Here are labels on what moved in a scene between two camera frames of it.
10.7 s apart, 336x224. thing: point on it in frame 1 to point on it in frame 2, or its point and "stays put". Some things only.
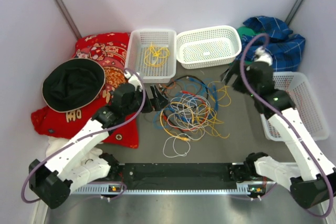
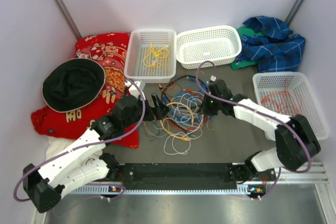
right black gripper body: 238,67 to 211,105
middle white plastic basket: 207,46 stays put
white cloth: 56,144 stays put
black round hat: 72,84 stays put
